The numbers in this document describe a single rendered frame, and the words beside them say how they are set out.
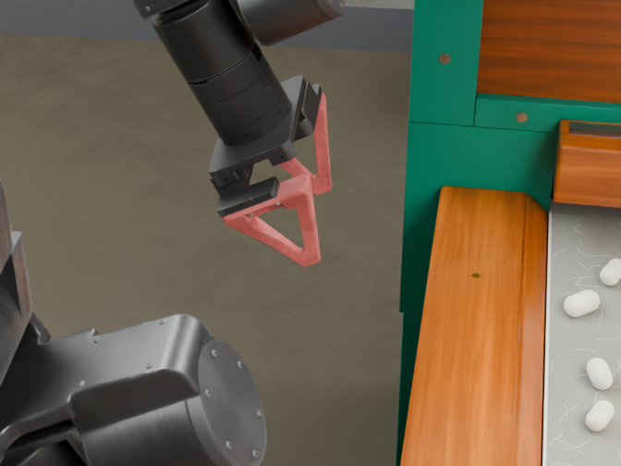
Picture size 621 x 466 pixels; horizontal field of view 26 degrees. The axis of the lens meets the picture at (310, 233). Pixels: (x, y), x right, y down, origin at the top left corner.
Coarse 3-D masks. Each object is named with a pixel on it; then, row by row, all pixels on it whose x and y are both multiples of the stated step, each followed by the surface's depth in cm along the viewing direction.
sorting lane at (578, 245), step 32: (576, 224) 147; (608, 224) 147; (576, 256) 142; (608, 256) 142; (576, 288) 137; (608, 288) 137; (576, 320) 133; (608, 320) 133; (576, 352) 129; (608, 352) 129; (544, 384) 125; (576, 384) 125; (544, 416) 121; (576, 416) 121; (544, 448) 118; (576, 448) 118; (608, 448) 118
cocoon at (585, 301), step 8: (576, 296) 132; (584, 296) 133; (592, 296) 133; (568, 304) 132; (576, 304) 132; (584, 304) 132; (592, 304) 133; (568, 312) 132; (576, 312) 132; (584, 312) 132
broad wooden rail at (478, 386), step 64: (448, 192) 147; (512, 192) 147; (448, 256) 138; (512, 256) 138; (448, 320) 129; (512, 320) 129; (448, 384) 121; (512, 384) 121; (448, 448) 114; (512, 448) 115
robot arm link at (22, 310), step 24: (0, 192) 53; (0, 216) 53; (0, 240) 53; (0, 264) 53; (24, 264) 56; (0, 288) 55; (24, 288) 57; (0, 312) 55; (24, 312) 57; (0, 336) 54; (0, 360) 54; (0, 384) 54
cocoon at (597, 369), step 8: (592, 360) 125; (600, 360) 125; (592, 368) 124; (600, 368) 124; (608, 368) 124; (592, 376) 124; (600, 376) 123; (608, 376) 123; (592, 384) 124; (600, 384) 123; (608, 384) 123
